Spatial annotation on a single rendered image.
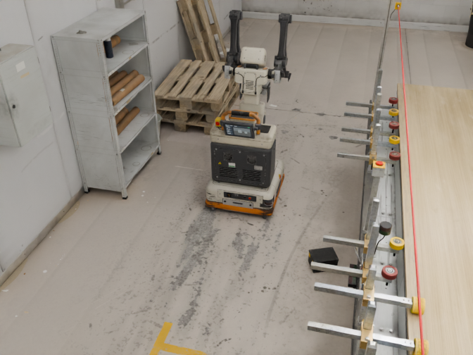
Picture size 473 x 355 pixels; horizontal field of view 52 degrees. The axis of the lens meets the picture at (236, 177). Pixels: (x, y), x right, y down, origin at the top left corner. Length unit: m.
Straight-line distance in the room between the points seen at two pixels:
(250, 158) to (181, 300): 1.32
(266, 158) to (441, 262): 1.81
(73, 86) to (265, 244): 2.10
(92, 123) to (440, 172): 2.86
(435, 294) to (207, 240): 2.12
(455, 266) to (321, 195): 2.14
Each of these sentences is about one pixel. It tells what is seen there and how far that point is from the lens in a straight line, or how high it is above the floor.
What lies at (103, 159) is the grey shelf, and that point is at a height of 0.43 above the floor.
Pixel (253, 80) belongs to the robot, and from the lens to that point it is 4.20.
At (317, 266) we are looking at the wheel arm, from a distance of 2.75.
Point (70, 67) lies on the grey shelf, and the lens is 4.33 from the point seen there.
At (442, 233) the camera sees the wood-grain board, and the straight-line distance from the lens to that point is 3.09.
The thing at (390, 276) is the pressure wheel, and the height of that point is 0.90.
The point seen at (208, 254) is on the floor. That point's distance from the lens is 4.06.
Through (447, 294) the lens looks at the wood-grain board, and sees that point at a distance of 2.72.
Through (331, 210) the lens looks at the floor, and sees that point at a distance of 4.58.
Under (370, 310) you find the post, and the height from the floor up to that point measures 1.09.
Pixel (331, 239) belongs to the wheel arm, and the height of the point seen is 0.86.
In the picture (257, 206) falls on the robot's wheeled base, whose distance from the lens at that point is 4.31.
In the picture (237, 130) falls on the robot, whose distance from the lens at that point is 3.99.
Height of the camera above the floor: 2.74
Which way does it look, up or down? 34 degrees down
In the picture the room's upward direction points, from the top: straight up
